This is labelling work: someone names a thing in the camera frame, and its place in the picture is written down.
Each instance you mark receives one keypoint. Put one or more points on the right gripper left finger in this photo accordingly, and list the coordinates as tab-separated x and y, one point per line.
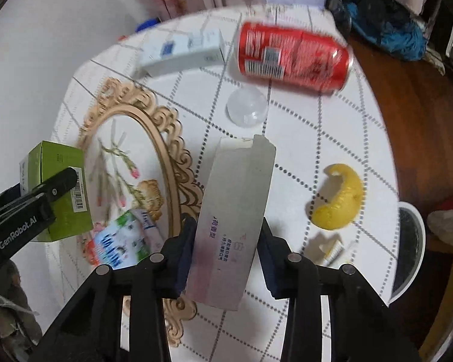
118	315

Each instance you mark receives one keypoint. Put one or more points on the green medicine box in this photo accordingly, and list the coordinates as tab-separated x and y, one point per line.
61	168

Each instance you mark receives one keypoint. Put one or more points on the long white paper box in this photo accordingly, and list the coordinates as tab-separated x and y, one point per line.
230	221

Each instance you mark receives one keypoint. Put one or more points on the red soda can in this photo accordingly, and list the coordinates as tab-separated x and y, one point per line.
293	56

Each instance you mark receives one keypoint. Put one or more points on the white round trash bin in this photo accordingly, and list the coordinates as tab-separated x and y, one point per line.
412	247

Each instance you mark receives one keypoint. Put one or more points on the blue white snack packet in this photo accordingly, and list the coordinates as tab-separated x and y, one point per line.
126	241

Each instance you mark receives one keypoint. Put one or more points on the yellow lemon peel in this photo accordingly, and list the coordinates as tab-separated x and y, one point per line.
345	204

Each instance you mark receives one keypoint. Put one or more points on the grey slipper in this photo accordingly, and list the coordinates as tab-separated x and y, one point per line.
441	224

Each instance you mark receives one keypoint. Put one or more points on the ornate gold oval tray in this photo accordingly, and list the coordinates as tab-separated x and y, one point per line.
136	158

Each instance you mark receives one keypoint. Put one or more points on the white checked tablecloth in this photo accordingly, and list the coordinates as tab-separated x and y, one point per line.
310	131

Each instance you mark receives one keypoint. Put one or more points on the clear plastic lid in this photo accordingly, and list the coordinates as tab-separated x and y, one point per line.
247	107

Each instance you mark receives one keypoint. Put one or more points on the white blue medicine box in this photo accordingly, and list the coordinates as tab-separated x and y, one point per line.
182	52

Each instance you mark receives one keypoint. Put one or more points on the blue black clothes pile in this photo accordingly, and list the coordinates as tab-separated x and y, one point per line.
387	24

